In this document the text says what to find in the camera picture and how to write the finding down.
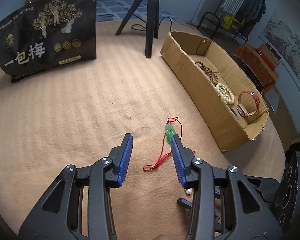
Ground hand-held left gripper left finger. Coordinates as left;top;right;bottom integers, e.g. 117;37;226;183
19;133;134;240

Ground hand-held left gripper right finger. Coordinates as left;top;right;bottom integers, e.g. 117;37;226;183
170;134;283;240

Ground green pendant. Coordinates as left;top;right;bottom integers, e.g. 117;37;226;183
143;117;198;195

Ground silver metal bangle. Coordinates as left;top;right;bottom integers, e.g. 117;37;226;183
229;106;242;123

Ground red strap wristwatch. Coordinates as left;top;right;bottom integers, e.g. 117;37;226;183
237;91;261;117

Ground cardboard box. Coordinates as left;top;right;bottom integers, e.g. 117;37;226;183
160;31;270;152

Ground wooden bead necklace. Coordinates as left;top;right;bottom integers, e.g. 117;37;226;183
195;60;220;85

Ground tan blanket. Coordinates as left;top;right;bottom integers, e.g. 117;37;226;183
0;21;286;240

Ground small wooden box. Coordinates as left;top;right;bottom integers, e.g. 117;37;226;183
256;42;282;70

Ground black tripod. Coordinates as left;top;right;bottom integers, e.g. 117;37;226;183
115;0;161;58

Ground black snack bag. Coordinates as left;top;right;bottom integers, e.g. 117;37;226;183
0;0;98;83

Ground black clothes rack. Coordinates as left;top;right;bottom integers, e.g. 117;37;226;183
197;0;265;44

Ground yellow box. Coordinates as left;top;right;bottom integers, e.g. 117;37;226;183
222;14;242;29

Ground blue patterned bed sheet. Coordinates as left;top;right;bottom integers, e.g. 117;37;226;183
96;0;190;25

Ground dark hanging clothes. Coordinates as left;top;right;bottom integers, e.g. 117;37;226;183
240;0;267;28

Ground black power cable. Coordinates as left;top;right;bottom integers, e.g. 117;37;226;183
131;0;181;33

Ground landscape wall painting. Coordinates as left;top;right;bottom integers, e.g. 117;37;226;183
259;0;300;93

